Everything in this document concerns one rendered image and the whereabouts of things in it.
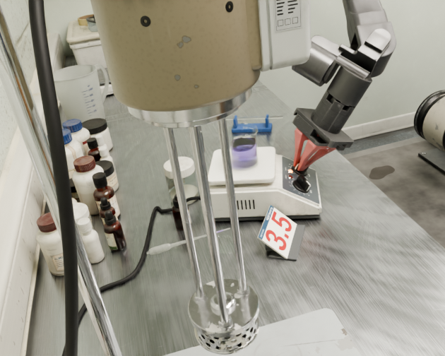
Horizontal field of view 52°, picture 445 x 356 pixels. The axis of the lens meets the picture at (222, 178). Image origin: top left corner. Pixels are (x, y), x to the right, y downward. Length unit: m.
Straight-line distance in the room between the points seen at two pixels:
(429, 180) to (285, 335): 1.16
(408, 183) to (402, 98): 1.20
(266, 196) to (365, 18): 0.34
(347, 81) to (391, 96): 2.00
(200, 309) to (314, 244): 0.37
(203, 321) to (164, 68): 0.25
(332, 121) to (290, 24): 0.51
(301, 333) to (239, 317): 0.21
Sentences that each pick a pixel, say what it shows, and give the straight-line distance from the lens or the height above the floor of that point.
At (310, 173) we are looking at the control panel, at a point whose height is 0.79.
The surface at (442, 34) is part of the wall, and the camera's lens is 2.84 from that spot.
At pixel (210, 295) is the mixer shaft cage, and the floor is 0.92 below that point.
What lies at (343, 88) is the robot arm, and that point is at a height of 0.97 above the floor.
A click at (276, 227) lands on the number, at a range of 0.77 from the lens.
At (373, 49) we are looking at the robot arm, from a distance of 0.80.
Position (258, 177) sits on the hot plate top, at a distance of 0.79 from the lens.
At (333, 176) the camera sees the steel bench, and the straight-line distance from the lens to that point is 0.95.
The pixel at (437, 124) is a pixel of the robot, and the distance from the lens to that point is 1.54.
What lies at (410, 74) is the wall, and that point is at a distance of 2.79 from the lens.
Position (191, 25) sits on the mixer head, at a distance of 0.27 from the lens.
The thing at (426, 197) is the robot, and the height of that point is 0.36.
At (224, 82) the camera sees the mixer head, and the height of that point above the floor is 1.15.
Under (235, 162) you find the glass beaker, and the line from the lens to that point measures 0.81.
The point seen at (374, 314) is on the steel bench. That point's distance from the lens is 0.68.
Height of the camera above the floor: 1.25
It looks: 31 degrees down
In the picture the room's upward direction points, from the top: 8 degrees counter-clockwise
